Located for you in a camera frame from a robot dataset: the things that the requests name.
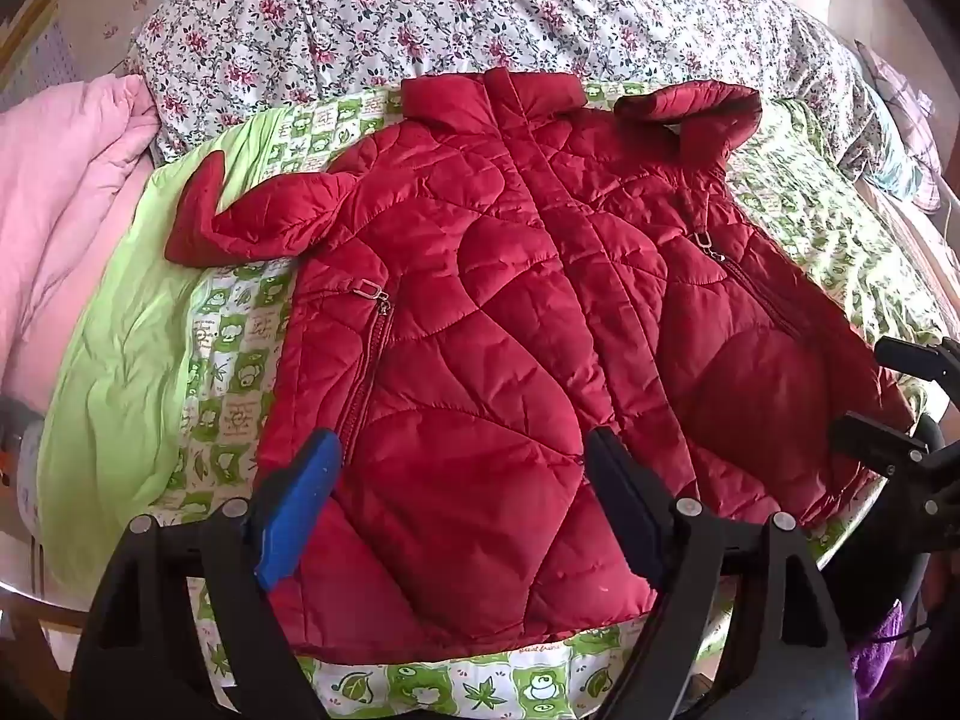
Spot plain light green sheet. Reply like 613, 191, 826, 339
36, 106, 295, 595

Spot wooden bed frame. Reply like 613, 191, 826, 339
0, 0, 85, 95

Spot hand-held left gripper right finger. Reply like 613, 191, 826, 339
585, 426, 857, 720

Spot pink blanket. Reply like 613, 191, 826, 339
0, 77, 162, 410

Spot floral quilt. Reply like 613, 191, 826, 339
129, 0, 905, 185

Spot purple clothing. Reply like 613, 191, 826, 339
847, 600, 927, 700

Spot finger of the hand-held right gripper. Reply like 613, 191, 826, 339
831, 411, 937, 467
874, 336, 960, 392

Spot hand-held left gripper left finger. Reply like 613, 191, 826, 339
71, 429, 344, 720

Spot striped pink pillow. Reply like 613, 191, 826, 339
861, 43, 947, 212

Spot green frog-print blanket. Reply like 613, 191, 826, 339
159, 81, 935, 720

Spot red quilted jacket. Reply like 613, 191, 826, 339
165, 67, 912, 667

